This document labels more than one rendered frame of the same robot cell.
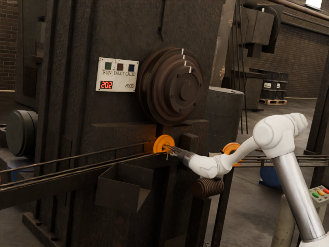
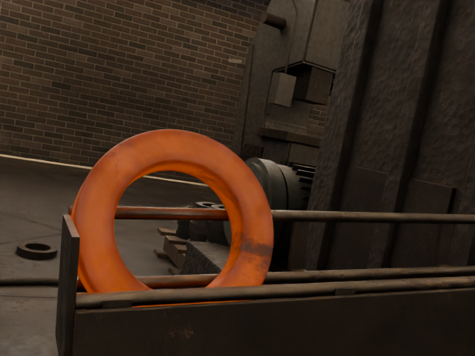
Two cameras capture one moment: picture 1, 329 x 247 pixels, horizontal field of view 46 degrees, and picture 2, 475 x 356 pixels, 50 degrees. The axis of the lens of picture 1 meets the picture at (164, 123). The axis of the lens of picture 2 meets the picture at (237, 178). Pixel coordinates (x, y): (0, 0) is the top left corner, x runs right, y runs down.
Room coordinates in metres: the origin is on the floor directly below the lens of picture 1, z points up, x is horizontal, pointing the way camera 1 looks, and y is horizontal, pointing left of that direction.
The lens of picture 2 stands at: (1.19, 0.58, 0.75)
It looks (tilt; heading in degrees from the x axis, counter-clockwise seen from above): 5 degrees down; 20
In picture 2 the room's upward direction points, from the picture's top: 11 degrees clockwise
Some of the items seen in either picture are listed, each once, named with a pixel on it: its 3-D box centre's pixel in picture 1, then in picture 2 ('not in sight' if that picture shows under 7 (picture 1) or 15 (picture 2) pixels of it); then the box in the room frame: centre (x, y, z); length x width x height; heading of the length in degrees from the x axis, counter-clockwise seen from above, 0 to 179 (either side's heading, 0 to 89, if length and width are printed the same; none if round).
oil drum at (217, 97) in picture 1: (217, 121); not in sight; (5.21, -0.72, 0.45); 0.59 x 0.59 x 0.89
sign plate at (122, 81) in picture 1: (118, 75); not in sight; (2.18, 0.30, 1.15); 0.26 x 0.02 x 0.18; 134
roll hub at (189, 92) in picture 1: (184, 89); not in sight; (2.27, -0.09, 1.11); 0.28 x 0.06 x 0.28; 134
